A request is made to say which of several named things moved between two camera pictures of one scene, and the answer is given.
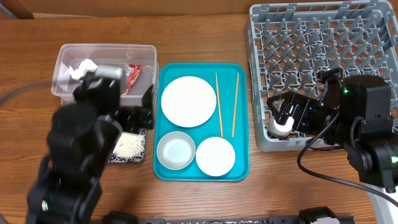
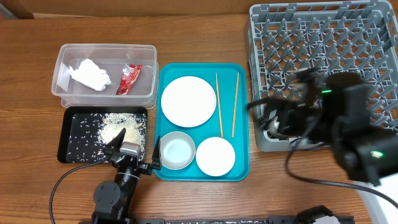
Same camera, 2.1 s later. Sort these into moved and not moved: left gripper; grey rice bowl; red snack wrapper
Moved: left gripper
Not moved: grey rice bowl; red snack wrapper
